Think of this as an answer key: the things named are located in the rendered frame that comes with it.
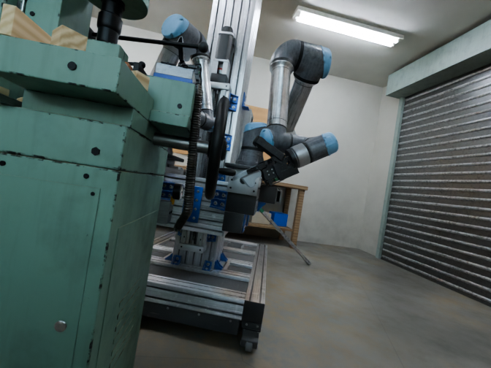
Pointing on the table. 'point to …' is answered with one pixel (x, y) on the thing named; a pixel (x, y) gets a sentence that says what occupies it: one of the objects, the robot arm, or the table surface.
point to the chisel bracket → (106, 49)
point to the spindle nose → (109, 20)
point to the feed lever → (157, 41)
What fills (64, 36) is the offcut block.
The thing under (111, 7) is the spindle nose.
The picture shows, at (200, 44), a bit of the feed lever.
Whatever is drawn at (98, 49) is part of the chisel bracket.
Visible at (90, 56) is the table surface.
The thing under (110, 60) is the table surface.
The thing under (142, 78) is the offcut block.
